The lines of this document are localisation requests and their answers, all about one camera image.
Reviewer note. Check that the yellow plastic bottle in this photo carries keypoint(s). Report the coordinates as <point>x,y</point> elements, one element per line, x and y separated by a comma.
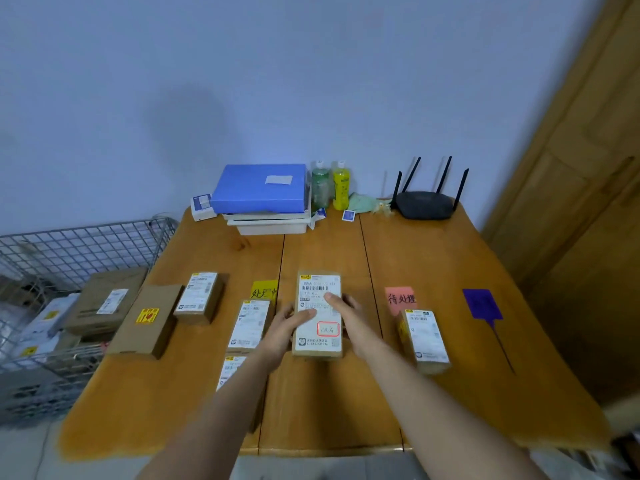
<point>341,188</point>

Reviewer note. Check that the person's right forearm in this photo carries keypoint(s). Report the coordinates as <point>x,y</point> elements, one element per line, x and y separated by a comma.
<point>440,419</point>

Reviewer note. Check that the white parcel bag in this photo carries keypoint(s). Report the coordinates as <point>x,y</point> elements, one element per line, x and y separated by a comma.
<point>45,322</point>

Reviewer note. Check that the purple flag on thin stick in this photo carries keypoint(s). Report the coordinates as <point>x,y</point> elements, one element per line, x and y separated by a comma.
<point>481,303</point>

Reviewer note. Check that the small blue and white box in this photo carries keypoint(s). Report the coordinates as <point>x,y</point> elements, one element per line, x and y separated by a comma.
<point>202,205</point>

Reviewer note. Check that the small blue card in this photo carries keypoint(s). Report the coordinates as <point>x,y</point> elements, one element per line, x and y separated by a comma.
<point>349,215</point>

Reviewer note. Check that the yellow sticky note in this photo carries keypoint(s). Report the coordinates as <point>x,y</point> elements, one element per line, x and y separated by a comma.
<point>264,289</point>

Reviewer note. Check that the light green cloth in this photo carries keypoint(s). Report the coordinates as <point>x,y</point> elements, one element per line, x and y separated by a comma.
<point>364,203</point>

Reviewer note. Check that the pink sticky note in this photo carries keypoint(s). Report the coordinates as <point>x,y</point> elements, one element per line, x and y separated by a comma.
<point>400,298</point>

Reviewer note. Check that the black router with antennas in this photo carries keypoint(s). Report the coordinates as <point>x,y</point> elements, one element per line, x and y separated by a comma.
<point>425,205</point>

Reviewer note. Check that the person's right thumb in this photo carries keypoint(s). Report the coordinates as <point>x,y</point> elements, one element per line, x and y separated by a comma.
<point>335,300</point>

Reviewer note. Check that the wooden door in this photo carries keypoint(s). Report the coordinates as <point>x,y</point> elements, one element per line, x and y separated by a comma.
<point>580,204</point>

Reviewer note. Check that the white plastic tray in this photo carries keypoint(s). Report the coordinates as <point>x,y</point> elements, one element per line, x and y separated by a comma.
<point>270,226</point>

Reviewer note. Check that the grey plastic crate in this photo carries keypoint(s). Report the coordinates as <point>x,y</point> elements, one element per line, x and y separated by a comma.
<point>35,394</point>

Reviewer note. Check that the long brown parcel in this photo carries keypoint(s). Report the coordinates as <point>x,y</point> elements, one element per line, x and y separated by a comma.
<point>318,339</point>

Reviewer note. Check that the person's left hand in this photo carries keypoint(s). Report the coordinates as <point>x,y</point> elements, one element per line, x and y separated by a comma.
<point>276,337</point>

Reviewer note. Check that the small brown parcel, white label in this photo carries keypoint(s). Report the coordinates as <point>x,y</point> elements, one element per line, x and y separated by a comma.
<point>426,339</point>
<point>228,369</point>
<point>198,296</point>
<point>249,325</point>

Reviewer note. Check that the green plastic bottle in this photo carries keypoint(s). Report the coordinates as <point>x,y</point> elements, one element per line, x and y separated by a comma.
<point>320,187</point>

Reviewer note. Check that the brown box with yellow sticker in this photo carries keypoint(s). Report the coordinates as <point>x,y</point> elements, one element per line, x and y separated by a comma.
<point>145,322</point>

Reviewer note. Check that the blue file box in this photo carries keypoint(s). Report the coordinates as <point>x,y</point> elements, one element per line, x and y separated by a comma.
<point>259,189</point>

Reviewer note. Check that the person's right hand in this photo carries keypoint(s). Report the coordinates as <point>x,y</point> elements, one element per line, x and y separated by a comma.
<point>356,330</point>

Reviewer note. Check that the person's left thumb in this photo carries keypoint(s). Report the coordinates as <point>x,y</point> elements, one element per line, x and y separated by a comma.
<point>303,316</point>

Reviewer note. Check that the person's left forearm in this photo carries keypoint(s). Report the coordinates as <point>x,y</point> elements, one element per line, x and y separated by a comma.
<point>217,419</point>

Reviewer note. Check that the large brown box, white label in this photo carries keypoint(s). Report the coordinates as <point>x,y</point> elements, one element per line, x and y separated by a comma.
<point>102,302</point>

